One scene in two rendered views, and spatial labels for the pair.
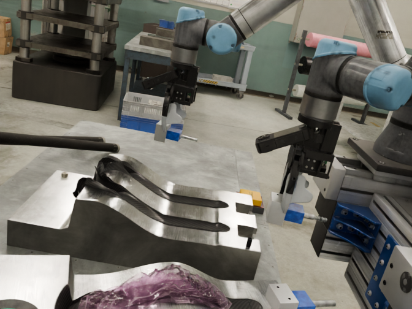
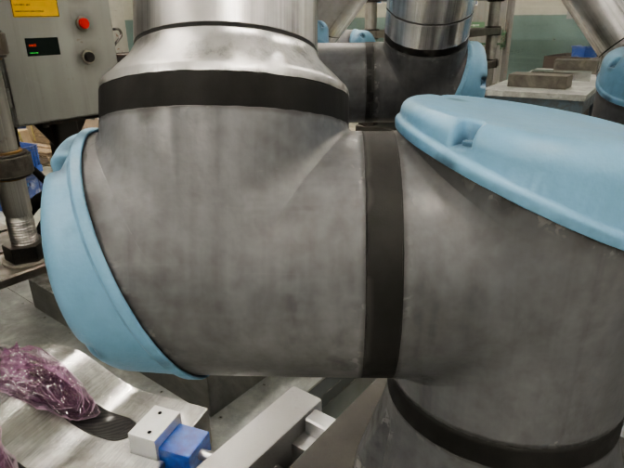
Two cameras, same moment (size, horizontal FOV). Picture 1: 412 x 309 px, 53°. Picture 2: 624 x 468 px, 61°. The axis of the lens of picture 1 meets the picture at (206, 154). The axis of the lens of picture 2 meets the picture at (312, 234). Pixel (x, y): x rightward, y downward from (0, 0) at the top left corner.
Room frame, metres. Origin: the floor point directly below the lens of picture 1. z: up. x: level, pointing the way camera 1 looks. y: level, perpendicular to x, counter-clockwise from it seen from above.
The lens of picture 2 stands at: (0.35, -0.63, 1.31)
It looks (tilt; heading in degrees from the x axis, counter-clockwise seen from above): 22 degrees down; 41
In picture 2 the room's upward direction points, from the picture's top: 1 degrees counter-clockwise
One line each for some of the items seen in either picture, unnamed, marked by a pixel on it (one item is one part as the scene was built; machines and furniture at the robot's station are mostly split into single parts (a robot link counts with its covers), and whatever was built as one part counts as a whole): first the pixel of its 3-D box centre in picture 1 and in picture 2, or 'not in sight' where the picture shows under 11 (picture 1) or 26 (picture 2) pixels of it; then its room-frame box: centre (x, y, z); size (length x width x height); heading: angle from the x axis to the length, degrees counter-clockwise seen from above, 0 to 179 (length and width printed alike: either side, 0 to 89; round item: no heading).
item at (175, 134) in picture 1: (177, 135); not in sight; (1.22, 0.10, 0.93); 0.13 x 0.05 x 0.05; 84
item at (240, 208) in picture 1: (243, 215); not in sight; (0.88, -0.12, 0.87); 0.05 x 0.05 x 0.04; 2
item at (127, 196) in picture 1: (154, 192); not in sight; (0.81, 0.09, 0.92); 0.35 x 0.16 x 0.09; 92
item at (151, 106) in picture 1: (154, 107); not in sight; (3.95, 0.59, 0.28); 0.61 x 0.41 x 0.15; 97
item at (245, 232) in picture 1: (246, 239); not in sight; (0.77, -0.12, 0.87); 0.05 x 0.05 x 0.04; 2
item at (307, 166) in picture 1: (311, 145); not in sight; (0.83, -0.21, 1.09); 0.09 x 0.08 x 0.12; 87
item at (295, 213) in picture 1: (297, 213); not in sight; (0.83, -0.23, 0.93); 0.13 x 0.05 x 0.05; 87
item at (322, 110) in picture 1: (319, 107); not in sight; (0.83, -0.21, 1.17); 0.08 x 0.08 x 0.05
